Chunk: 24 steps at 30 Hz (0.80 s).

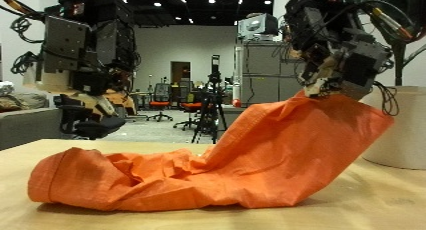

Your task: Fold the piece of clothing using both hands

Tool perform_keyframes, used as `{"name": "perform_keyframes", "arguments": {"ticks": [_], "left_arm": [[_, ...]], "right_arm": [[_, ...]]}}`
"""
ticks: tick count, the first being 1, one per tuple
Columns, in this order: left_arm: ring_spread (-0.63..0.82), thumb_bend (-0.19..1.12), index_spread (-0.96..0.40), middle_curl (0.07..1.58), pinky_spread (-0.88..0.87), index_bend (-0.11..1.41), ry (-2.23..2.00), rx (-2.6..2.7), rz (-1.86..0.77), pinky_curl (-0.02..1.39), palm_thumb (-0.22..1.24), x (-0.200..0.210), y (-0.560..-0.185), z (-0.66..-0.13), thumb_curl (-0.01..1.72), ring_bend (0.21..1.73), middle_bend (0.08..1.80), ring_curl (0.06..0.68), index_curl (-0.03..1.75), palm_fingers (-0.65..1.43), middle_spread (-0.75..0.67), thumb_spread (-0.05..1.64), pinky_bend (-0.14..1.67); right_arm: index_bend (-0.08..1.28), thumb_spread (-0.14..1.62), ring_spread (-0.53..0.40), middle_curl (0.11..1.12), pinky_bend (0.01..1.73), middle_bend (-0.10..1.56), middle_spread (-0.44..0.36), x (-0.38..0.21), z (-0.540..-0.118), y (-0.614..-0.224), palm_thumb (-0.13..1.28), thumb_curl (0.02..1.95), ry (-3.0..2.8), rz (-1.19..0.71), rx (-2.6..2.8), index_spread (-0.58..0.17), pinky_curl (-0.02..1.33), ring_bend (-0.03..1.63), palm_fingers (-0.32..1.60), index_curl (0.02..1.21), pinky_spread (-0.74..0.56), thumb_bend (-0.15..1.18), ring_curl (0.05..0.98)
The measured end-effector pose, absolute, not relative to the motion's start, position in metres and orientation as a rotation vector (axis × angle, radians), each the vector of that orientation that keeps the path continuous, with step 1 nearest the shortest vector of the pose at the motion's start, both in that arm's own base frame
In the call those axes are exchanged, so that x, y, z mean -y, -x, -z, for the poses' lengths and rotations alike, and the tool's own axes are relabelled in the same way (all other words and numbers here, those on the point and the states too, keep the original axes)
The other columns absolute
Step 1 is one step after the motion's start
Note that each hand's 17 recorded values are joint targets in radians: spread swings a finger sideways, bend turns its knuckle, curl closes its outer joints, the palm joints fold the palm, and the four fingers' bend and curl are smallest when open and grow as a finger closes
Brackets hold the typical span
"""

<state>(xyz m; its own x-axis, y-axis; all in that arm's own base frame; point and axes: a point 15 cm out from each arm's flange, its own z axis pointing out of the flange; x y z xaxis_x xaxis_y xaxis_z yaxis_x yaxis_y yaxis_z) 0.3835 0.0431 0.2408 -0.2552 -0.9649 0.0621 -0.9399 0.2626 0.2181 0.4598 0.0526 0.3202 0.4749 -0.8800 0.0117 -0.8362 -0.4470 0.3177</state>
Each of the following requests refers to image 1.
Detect orange button-up shirt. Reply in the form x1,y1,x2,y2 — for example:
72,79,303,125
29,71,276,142
27,91,396,213

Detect dark green potted plant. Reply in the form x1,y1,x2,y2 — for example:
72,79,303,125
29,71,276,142
351,0,426,88

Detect grey metal cabinet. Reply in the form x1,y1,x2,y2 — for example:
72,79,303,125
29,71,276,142
239,39,312,109

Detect brown grey cushion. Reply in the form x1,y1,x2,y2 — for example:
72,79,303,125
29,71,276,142
0,93,51,113

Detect grey boxy monitor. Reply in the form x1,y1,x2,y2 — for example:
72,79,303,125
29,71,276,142
236,13,280,42

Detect crumpled silver foil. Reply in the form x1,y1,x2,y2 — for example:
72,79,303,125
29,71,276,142
0,80,17,97

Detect brown door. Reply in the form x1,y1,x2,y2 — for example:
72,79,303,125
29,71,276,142
171,61,192,86

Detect white vertical pole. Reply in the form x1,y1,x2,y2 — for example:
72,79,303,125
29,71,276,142
234,44,244,103

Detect black office chair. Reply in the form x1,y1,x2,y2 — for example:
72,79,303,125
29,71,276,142
52,93,127,141

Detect orange seat office chair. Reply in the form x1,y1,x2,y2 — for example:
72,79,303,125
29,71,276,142
146,83,175,123
172,79,206,131

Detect grey couch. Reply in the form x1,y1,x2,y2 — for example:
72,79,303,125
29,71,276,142
0,107,64,151

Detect black device on tripod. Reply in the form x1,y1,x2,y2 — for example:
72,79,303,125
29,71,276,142
210,54,223,84

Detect white cylindrical planter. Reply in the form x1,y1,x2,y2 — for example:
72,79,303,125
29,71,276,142
360,85,426,171

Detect left hand cable bundle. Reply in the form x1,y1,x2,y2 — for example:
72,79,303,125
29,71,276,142
0,0,48,76

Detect hand cable bundle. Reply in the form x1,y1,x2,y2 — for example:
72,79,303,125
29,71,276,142
0,0,48,76
355,0,426,44

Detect right hand cable bundle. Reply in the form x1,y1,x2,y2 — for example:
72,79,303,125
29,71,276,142
355,0,426,44

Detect black camera tripod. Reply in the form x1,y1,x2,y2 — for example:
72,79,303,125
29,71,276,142
192,81,232,145

